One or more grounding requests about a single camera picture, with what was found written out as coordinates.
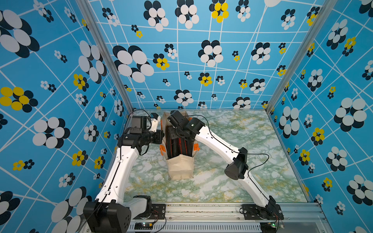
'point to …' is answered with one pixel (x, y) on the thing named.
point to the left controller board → (144, 225)
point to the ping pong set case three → (175, 147)
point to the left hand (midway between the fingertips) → (164, 132)
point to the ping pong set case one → (189, 146)
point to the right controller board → (268, 227)
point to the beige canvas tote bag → (180, 166)
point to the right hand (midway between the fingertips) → (174, 130)
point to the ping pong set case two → (182, 146)
